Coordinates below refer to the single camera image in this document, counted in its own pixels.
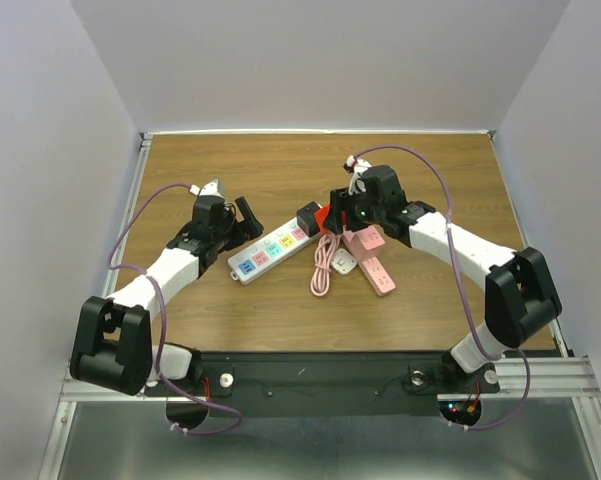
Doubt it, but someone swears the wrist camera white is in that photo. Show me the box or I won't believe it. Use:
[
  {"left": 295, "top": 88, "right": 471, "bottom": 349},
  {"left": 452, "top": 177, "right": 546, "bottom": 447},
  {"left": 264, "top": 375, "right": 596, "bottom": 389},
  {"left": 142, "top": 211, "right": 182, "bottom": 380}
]
[
  {"left": 199, "top": 178, "right": 225, "bottom": 199},
  {"left": 343, "top": 155, "right": 372, "bottom": 195}
]

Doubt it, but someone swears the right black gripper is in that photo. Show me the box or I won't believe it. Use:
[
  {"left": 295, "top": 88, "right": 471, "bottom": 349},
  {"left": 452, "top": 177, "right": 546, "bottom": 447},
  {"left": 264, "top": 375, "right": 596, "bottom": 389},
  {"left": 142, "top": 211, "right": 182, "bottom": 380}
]
[{"left": 320, "top": 182, "right": 385, "bottom": 235}]

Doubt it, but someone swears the white multicolour power strip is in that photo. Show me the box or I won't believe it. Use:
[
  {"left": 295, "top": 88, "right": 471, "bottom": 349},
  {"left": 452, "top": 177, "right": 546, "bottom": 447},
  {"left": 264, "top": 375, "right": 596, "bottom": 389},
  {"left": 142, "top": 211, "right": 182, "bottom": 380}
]
[{"left": 228, "top": 219, "right": 320, "bottom": 285}]

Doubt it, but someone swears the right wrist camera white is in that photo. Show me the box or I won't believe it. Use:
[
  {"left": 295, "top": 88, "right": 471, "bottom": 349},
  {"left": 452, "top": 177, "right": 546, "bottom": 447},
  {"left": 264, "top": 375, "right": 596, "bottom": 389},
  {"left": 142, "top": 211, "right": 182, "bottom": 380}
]
[{"left": 343, "top": 155, "right": 372, "bottom": 195}]

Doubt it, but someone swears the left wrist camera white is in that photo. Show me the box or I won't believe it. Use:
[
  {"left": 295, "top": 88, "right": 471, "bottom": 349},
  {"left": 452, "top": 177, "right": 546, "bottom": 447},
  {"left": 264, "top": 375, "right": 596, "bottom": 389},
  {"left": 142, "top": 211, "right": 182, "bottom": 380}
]
[{"left": 199, "top": 178, "right": 225, "bottom": 199}]

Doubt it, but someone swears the pink coiled cable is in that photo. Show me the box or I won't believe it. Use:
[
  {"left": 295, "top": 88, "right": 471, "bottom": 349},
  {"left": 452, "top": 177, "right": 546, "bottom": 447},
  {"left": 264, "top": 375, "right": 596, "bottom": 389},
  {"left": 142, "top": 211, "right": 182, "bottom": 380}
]
[{"left": 309, "top": 233, "right": 342, "bottom": 298}]

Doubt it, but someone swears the white plug adapter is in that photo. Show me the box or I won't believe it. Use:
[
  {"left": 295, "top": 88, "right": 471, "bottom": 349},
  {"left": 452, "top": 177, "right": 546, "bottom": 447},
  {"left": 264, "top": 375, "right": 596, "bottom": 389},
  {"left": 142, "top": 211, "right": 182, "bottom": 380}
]
[{"left": 330, "top": 248, "right": 358, "bottom": 275}]

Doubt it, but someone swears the pink power strip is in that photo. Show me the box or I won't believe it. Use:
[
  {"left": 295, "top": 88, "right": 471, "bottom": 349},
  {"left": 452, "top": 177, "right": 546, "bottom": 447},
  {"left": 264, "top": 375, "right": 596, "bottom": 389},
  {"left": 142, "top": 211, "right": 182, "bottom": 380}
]
[{"left": 342, "top": 226, "right": 396, "bottom": 297}]

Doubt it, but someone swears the black cube socket plug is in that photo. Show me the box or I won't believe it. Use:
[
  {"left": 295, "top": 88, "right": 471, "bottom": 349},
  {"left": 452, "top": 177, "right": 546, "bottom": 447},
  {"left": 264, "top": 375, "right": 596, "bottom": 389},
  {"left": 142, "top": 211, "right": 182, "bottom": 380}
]
[{"left": 296, "top": 201, "right": 321, "bottom": 237}]

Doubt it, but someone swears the red cube socket plug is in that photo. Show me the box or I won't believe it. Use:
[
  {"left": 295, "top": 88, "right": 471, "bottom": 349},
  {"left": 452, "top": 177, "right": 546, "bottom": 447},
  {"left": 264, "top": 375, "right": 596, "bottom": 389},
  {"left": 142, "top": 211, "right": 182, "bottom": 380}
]
[{"left": 316, "top": 204, "right": 347, "bottom": 235}]

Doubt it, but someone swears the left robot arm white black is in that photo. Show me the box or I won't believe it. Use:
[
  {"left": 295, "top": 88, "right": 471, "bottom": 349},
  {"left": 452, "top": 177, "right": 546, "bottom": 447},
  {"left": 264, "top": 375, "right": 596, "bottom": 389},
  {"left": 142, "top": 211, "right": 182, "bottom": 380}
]
[{"left": 69, "top": 194, "right": 263, "bottom": 395}]

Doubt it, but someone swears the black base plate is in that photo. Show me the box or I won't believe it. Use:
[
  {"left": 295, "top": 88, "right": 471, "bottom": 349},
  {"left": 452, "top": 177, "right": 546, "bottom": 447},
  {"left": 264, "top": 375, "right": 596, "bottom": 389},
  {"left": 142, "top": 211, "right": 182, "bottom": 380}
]
[{"left": 176, "top": 351, "right": 500, "bottom": 418}]

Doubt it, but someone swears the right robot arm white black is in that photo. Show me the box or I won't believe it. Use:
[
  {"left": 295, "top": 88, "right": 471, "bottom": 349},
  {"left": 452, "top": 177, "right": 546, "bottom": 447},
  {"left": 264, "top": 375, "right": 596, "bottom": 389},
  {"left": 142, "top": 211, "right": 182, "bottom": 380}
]
[{"left": 322, "top": 158, "right": 562, "bottom": 390}]

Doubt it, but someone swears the aluminium frame rail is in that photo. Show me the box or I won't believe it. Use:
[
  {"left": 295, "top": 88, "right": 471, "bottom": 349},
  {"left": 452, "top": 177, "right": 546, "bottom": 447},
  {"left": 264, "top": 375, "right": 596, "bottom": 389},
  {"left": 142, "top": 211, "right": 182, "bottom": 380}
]
[{"left": 60, "top": 357, "right": 601, "bottom": 402}]

